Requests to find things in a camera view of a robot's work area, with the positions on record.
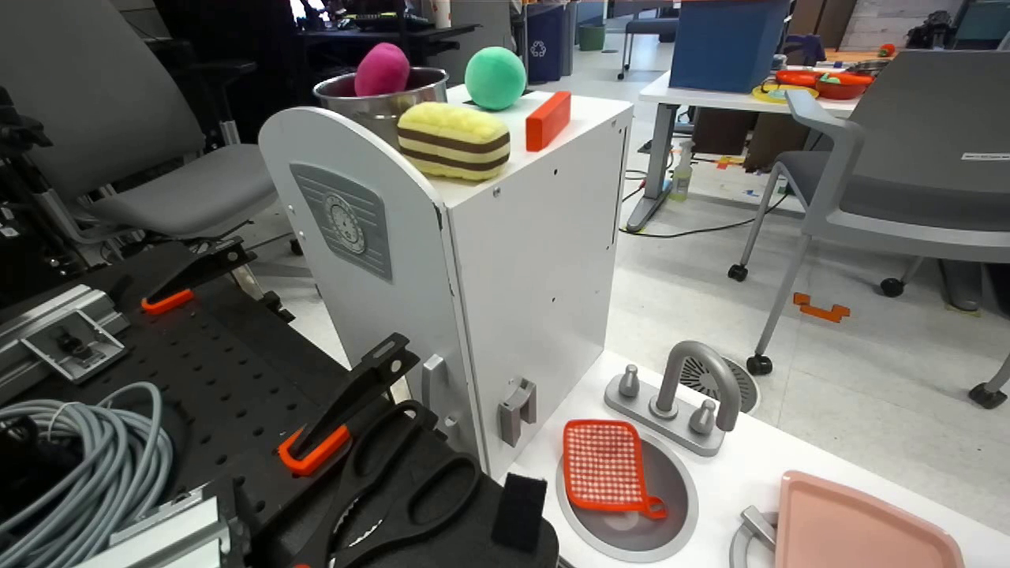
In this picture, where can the gray padded office chair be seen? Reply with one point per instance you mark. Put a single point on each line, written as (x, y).
(178, 192)

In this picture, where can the orange rectangular block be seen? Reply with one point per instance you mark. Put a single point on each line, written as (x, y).
(547, 118)

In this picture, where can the orange toy tray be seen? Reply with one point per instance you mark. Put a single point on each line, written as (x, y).
(824, 79)

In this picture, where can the blue recycling bin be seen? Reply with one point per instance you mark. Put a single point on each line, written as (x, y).
(547, 41)

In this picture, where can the black scissors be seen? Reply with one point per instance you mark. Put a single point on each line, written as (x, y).
(437, 506)

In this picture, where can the green plush ball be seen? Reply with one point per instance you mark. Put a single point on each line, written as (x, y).
(497, 78)

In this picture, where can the black perforated breadboard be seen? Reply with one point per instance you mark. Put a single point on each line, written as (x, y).
(210, 388)

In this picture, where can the aluminum extrusion rail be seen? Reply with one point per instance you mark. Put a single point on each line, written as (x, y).
(43, 320)
(160, 537)

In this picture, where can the silver metal pot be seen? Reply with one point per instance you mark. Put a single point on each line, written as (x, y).
(365, 105)

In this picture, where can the white toy kitchen cabinet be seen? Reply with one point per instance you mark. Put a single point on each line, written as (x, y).
(524, 264)

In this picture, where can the pink plastic tray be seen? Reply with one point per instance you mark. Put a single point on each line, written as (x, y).
(854, 530)

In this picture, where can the gray toy faucet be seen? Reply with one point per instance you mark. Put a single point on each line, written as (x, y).
(689, 363)

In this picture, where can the silver bracket plate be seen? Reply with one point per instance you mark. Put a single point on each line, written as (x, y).
(74, 346)

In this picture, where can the pink plush toy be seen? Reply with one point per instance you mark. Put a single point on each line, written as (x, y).
(380, 72)

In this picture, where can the gray plastic rolling chair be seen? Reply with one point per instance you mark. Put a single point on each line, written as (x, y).
(927, 178)

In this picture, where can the blue storage bin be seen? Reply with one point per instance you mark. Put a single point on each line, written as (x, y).
(726, 41)

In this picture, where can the white office table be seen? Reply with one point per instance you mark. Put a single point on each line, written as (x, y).
(672, 98)

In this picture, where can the clear spray bottle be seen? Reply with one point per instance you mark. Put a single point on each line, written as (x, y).
(684, 175)

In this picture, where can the gray cabinet door latch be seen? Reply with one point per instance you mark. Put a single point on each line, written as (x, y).
(515, 413)

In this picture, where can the white toy kitchen counter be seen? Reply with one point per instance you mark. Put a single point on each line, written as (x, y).
(757, 463)

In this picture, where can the orange mesh pad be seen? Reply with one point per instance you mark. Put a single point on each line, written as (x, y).
(604, 464)

